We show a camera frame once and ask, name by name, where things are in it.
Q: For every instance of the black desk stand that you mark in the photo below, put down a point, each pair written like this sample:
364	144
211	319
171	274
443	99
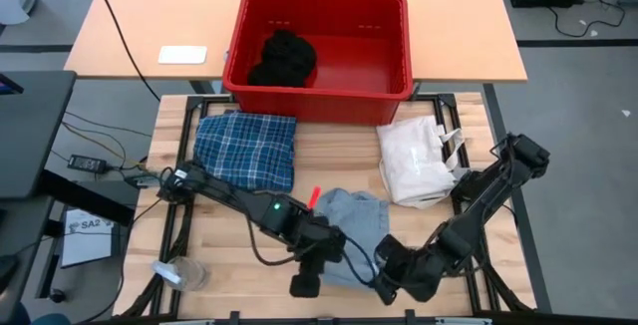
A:
85	198

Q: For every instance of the black knit garment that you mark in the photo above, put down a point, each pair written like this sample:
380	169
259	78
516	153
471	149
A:
284	61

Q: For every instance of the white rectangular pad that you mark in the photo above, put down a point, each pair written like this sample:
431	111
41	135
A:
182	55

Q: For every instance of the black rig side beam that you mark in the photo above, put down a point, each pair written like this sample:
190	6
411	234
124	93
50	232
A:
529	245

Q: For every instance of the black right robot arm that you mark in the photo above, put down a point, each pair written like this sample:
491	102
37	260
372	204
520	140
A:
478	205

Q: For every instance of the person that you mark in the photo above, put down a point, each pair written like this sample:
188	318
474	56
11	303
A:
50	319

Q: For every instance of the black caster wheel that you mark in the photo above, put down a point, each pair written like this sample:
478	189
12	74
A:
58	296

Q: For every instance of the light grey garment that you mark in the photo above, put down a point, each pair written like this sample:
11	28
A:
359	215

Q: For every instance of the blue plaid shirt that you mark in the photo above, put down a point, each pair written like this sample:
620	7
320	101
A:
244	150

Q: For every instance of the red tape tag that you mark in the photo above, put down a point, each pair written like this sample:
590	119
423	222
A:
314	198

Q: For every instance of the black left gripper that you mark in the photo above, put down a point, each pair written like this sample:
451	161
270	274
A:
316	237

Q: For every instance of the grey arm base clamp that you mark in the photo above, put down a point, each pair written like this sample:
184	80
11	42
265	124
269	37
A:
142	180

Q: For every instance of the black power adapter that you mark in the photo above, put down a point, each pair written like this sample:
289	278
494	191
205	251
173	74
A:
87	164

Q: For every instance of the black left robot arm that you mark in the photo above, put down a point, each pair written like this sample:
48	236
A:
224	195

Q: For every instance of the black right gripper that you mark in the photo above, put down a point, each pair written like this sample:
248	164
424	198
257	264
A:
414	265

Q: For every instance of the black desk top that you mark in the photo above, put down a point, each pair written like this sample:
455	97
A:
30	135

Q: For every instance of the red plastic bin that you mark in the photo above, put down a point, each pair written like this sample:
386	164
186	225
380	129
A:
319	103

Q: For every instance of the white printed paper sheet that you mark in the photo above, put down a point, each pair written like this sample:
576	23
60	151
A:
87	245

